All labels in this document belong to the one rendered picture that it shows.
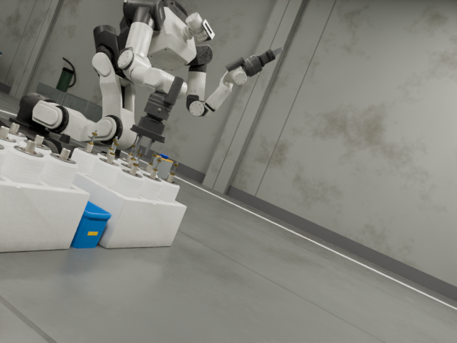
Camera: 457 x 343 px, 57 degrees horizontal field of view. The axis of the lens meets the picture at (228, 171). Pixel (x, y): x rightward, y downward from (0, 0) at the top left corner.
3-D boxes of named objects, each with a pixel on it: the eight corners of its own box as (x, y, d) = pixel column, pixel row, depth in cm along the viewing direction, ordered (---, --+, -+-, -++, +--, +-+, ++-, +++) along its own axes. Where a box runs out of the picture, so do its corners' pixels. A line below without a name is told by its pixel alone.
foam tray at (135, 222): (34, 203, 156) (52, 158, 156) (106, 209, 191) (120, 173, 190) (105, 249, 139) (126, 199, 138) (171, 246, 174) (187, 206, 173)
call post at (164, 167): (128, 217, 193) (153, 154, 192) (137, 218, 199) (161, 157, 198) (139, 223, 189) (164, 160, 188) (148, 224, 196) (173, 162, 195)
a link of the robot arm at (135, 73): (139, 82, 151) (114, 74, 164) (160, 95, 158) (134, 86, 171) (151, 56, 151) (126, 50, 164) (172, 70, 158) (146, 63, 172)
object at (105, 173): (98, 214, 149) (117, 167, 149) (73, 204, 149) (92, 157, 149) (107, 211, 159) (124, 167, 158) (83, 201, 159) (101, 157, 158)
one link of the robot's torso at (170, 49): (100, 7, 194) (163, -29, 181) (144, 39, 224) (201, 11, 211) (107, 62, 186) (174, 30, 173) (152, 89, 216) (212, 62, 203)
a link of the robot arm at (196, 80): (181, 115, 212) (184, 70, 209) (189, 116, 225) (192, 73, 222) (202, 117, 209) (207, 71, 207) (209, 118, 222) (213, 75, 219)
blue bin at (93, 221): (16, 210, 141) (29, 177, 140) (43, 212, 150) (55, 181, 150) (75, 250, 127) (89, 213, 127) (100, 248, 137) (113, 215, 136)
